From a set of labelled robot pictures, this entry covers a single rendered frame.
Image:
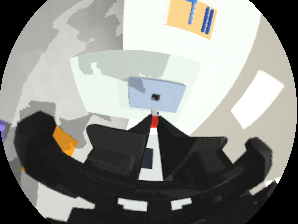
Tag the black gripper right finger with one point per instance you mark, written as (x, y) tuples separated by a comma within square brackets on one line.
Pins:
[(176, 147)]

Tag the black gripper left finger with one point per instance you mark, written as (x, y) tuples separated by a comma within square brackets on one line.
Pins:
[(132, 141)]

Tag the orange flat square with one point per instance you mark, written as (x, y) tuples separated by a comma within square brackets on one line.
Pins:
[(66, 142)]

